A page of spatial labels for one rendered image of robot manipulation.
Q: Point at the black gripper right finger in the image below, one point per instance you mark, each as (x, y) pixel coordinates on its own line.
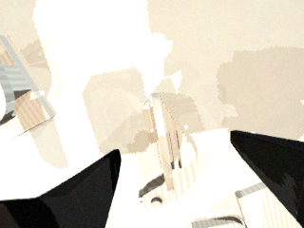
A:
(279, 163)

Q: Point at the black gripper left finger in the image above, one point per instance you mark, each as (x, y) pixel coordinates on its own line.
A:
(82, 201)

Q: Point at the cream plate with two holes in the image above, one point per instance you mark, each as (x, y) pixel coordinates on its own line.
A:
(7, 98)

